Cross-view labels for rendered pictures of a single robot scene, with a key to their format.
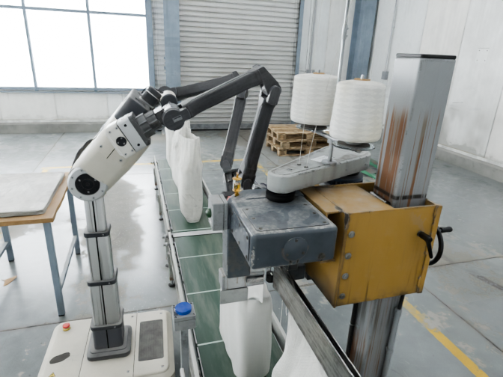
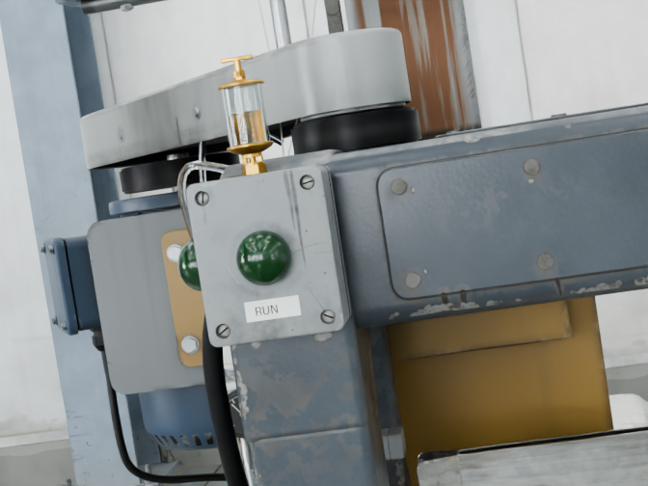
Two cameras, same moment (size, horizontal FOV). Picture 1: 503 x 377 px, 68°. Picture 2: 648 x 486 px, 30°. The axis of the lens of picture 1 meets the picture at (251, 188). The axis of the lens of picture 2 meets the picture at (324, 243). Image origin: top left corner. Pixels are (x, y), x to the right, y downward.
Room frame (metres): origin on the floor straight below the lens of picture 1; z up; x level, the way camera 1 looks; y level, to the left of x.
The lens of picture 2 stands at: (0.73, 0.70, 1.32)
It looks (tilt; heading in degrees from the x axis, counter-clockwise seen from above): 3 degrees down; 294
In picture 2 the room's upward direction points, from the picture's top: 9 degrees counter-clockwise
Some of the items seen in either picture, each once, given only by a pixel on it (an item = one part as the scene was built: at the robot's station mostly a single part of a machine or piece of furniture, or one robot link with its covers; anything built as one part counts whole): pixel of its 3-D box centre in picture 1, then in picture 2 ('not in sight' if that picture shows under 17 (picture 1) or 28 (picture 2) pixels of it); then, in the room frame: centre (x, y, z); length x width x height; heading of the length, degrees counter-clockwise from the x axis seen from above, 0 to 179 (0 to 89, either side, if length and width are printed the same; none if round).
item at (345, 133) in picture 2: (280, 193); (356, 134); (1.04, -0.09, 1.35); 0.09 x 0.09 x 0.03
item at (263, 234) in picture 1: (273, 245); (485, 317); (0.97, -0.07, 1.21); 0.30 x 0.25 x 0.30; 18
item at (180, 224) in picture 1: (182, 188); not in sight; (3.72, 0.75, 0.34); 2.21 x 0.39 x 0.09; 18
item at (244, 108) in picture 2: (236, 184); (245, 115); (1.06, 0.04, 1.37); 0.03 x 0.02 x 0.03; 18
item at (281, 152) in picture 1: (301, 146); not in sight; (7.03, -0.93, 0.07); 1.20 x 0.82 x 0.14; 106
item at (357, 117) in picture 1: (358, 110); not in sight; (1.04, -0.29, 1.61); 0.15 x 0.14 x 0.17; 18
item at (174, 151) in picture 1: (181, 152); not in sight; (3.74, 0.74, 0.74); 0.47 x 0.22 x 0.72; 19
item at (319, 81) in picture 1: (316, 99); not in sight; (1.29, -0.21, 1.61); 0.17 x 0.17 x 0.17
